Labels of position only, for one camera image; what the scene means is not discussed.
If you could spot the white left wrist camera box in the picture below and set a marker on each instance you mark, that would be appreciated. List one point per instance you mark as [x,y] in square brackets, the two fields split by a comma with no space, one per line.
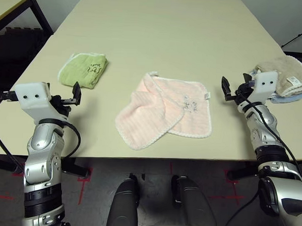
[32,99]

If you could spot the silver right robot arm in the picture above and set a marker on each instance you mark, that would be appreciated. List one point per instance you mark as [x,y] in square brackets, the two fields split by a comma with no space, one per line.
[262,126]

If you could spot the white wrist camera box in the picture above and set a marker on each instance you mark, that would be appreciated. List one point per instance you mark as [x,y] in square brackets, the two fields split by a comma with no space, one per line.
[266,89]
[32,99]

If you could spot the grey robot leg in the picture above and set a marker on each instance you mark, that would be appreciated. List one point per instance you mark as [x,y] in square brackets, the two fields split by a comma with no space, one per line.
[195,203]
[123,203]

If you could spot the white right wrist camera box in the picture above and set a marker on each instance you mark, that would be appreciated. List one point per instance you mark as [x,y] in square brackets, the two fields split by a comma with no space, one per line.
[266,89]

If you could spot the grey robot left leg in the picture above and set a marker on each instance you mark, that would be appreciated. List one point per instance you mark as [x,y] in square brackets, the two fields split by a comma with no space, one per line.
[123,203]

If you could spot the beige table with black frame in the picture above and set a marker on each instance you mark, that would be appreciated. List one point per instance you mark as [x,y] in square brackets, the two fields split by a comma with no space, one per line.
[11,4]

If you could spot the beige folded towel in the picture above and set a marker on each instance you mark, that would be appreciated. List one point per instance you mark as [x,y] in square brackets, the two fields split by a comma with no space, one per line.
[289,68]

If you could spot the green folded towel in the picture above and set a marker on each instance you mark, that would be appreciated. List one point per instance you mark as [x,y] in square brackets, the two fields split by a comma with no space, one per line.
[78,70]

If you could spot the pink terry towel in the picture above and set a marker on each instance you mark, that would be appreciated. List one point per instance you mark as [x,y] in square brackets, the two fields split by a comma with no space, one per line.
[190,119]

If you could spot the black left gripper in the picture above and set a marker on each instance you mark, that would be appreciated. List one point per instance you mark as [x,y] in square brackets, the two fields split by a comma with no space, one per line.
[60,105]

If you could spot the light blue folded towel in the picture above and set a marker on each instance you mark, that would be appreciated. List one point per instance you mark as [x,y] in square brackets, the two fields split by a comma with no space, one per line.
[285,99]

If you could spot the black tripod stand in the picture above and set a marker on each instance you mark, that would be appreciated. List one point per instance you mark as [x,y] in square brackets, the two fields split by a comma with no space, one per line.
[292,40]

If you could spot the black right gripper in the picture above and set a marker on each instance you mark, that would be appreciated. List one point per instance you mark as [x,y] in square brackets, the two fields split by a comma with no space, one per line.
[243,92]

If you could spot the grey robot right leg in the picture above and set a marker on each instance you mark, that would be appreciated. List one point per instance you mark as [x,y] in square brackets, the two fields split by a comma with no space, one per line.
[195,203]

